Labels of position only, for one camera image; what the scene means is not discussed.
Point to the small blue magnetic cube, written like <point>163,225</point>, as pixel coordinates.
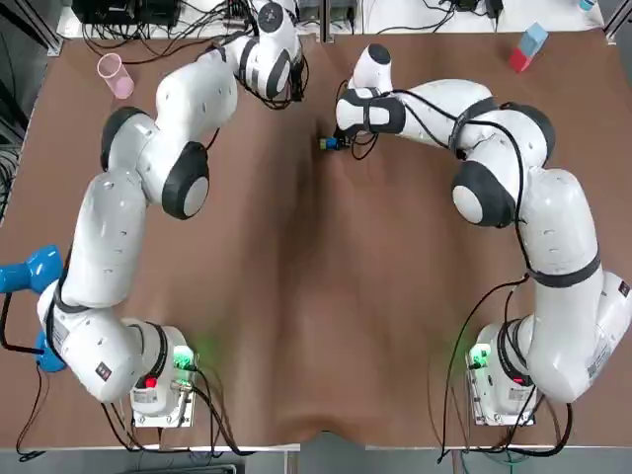
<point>330,143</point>

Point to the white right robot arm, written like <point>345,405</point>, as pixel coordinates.
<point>558,232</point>

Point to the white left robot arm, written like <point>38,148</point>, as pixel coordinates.
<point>113,232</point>

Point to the black finned metal box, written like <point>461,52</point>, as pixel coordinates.
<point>341,10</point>

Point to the black power adapter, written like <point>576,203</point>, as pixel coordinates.
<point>495,7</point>
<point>465,4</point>

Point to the large red block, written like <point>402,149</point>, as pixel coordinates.
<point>522,60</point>

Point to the large light blue block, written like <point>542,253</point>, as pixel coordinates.
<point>535,37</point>

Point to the pink translucent plastic cup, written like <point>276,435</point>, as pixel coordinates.
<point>116,76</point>

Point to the black flat hub box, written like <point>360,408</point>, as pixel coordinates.
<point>128,10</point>

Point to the blue and white cup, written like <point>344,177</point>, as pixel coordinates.
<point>585,4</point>

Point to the blue desk lamp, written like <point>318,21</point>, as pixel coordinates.
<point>34,266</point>

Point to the aluminium frame post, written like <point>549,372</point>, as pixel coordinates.
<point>325,24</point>
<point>617,24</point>
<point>54,34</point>

